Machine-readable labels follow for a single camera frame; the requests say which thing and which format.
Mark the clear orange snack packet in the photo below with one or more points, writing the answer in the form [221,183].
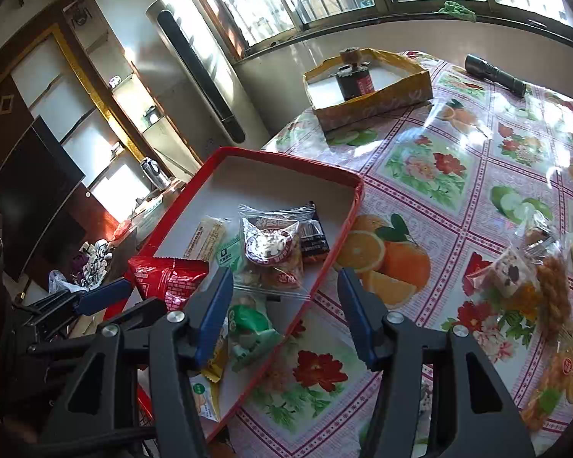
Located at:
[554,381]

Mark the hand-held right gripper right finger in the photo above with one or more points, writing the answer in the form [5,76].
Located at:
[358,324]

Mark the floral fruit-print tablecloth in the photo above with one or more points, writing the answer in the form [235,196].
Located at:
[458,191]

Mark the plain red snack packet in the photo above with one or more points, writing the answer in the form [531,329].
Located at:
[167,281]

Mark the gold-framed shelf cabinet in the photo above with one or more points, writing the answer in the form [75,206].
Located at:
[110,52]

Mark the silver kettle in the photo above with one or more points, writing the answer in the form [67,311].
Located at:
[153,174]

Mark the yellow biscuit packet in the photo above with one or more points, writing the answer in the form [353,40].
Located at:
[203,396]

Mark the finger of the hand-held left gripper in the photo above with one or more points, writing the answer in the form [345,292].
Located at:
[141,310]
[105,296]

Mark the clear round cookie packet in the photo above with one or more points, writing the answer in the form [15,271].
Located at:
[272,248]

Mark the clear nut bar packet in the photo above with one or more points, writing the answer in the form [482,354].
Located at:
[506,272]

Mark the red-label cylindrical motor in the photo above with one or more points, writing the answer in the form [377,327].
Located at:
[355,83]

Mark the white plastic bag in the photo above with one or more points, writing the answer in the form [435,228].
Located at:
[62,281]

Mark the white bar packet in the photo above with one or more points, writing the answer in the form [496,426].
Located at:
[205,241]

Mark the green white snack packet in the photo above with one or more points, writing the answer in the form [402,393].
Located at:
[253,329]

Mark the black flashlight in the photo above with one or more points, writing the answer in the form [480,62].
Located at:
[494,74]

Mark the dark blue snack packet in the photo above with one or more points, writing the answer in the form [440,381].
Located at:
[313,243]

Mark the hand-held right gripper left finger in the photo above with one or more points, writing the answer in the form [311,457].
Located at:
[215,315]

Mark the yellow cardboard box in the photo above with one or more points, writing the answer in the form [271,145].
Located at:
[377,105]

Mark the black white patterned object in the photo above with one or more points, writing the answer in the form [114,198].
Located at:
[95,262]

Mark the silver standing air conditioner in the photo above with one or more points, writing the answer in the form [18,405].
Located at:
[196,71]

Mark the red tray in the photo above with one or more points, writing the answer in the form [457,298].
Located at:
[267,186]

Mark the black television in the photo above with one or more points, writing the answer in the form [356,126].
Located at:
[28,200]

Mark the clear twisted pastry packet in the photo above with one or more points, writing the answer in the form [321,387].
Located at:
[554,291]

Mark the green cloth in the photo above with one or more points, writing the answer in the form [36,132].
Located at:
[453,9]

